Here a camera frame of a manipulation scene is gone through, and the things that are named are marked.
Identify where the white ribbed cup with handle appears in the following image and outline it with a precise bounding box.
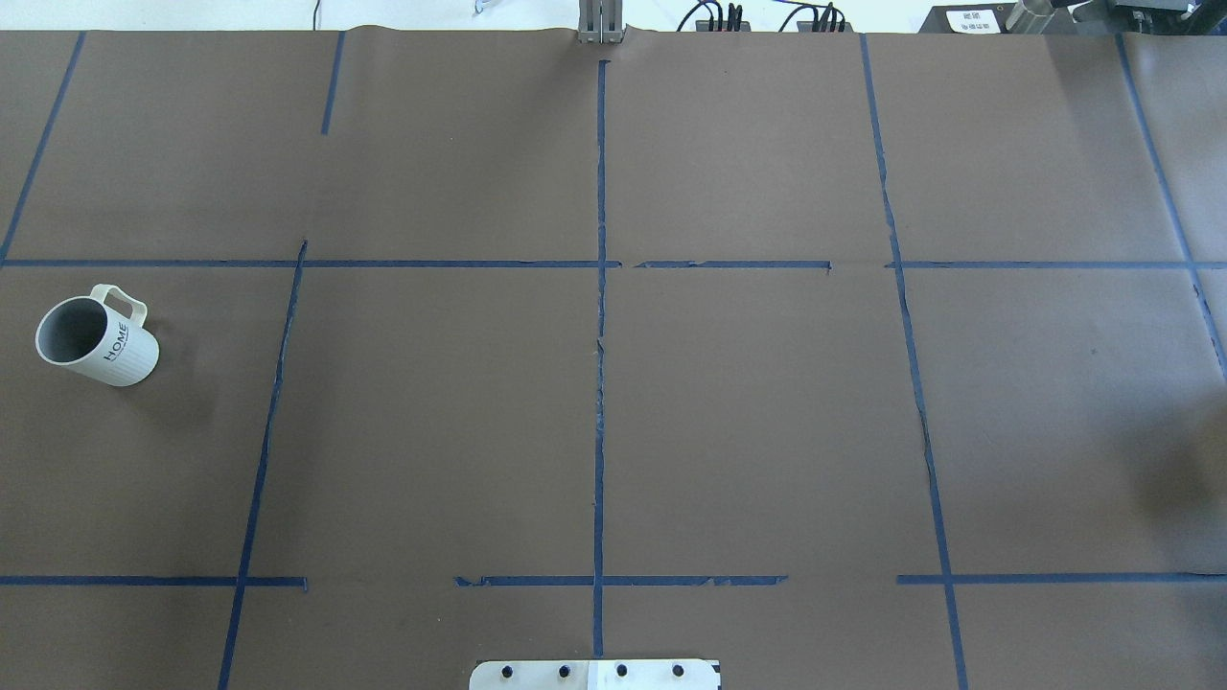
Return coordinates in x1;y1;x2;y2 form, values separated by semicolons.
36;284;160;387

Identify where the aluminium frame post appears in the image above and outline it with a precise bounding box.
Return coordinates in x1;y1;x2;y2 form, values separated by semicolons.
577;0;626;45

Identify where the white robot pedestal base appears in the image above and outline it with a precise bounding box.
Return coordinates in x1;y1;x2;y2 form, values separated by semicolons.
467;658;723;689

